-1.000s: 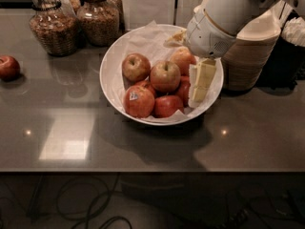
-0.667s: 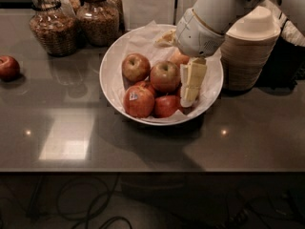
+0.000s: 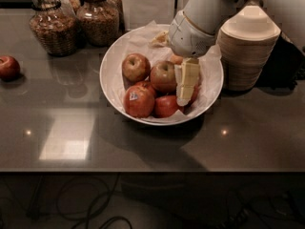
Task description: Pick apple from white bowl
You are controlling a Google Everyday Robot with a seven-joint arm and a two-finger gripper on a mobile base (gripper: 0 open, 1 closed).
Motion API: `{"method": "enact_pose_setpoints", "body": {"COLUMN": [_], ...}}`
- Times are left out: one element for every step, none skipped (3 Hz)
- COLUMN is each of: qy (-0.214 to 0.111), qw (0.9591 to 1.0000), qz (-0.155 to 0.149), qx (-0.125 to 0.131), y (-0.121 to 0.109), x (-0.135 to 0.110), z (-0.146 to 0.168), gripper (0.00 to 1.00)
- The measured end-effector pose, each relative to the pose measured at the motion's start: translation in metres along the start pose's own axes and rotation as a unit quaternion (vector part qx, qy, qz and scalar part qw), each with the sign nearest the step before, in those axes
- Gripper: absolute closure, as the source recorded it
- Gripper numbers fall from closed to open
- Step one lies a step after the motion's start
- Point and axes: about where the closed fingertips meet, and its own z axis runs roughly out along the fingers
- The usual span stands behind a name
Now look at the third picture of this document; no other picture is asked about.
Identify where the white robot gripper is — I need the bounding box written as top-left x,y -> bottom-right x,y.
150,10 -> 215,106

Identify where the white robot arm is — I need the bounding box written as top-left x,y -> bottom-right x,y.
161,0 -> 305,90

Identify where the white ceramic bowl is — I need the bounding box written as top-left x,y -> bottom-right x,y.
99,24 -> 224,127

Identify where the white paper bowl liner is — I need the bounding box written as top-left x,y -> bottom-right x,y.
112,20 -> 222,123

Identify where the right red apple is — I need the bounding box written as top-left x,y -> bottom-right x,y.
189,84 -> 199,105

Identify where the small hidden red apple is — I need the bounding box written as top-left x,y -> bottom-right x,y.
135,80 -> 157,97

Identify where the front centre red apple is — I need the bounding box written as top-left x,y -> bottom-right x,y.
153,95 -> 184,118

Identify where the front left stickered apple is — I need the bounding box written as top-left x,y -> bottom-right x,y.
123,86 -> 154,118

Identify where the lone red apple on table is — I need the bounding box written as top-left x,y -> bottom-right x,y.
0,55 -> 20,81

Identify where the white napkin holder box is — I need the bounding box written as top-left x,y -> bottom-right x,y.
122,0 -> 175,31

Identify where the front stack of paper bowls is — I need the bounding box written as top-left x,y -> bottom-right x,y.
217,5 -> 281,92

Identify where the right granola glass jar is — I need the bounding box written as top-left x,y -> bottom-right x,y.
76,0 -> 119,47

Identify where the front left granola jar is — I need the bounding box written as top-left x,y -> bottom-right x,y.
29,0 -> 77,56

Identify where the black cable under table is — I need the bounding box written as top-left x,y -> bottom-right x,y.
0,173 -> 133,229

